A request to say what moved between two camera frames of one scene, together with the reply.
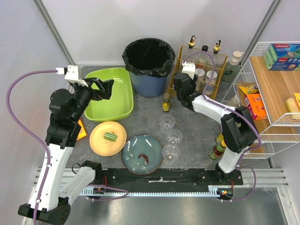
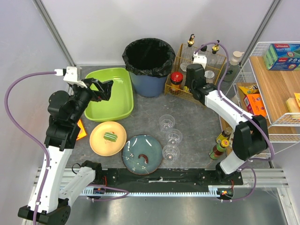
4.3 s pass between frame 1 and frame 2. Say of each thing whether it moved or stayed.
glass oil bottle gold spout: moved
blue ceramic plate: stayed
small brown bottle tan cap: moved
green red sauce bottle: stayed
